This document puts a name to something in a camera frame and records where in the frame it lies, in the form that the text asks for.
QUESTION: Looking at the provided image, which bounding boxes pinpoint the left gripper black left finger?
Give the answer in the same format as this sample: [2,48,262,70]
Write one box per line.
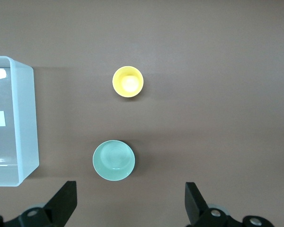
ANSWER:
[0,181,78,227]

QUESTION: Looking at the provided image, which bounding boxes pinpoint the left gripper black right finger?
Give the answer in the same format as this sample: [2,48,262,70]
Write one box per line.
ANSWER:
[184,182,275,227]

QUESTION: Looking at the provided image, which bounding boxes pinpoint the green bowl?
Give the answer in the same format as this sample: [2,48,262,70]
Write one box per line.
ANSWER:
[92,140,136,182]

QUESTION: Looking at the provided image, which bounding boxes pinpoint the yellow cup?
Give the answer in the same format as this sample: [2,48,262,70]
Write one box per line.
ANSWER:
[112,66,144,98]

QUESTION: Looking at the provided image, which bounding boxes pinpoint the translucent plastic bin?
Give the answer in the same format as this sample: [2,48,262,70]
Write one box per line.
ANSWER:
[0,56,40,187]

